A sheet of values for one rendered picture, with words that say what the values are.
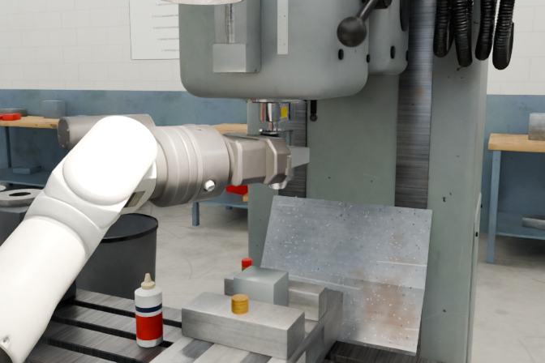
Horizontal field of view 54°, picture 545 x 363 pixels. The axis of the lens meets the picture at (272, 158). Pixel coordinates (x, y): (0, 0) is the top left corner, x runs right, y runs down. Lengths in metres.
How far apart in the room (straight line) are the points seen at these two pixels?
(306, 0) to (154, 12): 5.41
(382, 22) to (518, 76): 4.11
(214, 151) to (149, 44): 5.42
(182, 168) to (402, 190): 0.57
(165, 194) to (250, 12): 0.21
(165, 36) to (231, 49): 5.30
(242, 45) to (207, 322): 0.35
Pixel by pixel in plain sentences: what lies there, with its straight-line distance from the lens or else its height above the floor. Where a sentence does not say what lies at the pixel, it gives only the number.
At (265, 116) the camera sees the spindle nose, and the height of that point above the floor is 1.29.
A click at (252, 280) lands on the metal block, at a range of 0.72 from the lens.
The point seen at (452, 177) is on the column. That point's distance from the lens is 1.02.
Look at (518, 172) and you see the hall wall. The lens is 4.89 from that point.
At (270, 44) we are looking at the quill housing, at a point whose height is 1.37.
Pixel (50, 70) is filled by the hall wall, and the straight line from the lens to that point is 6.91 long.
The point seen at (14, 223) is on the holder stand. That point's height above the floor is 1.10.
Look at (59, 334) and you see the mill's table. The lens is 0.95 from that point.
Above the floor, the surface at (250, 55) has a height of 1.36.
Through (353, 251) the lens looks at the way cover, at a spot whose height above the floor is 1.01.
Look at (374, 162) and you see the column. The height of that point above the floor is 1.17.
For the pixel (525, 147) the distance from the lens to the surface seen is 4.04.
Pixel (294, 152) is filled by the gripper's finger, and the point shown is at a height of 1.24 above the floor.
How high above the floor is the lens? 1.33
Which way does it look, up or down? 9 degrees down
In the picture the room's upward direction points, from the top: straight up
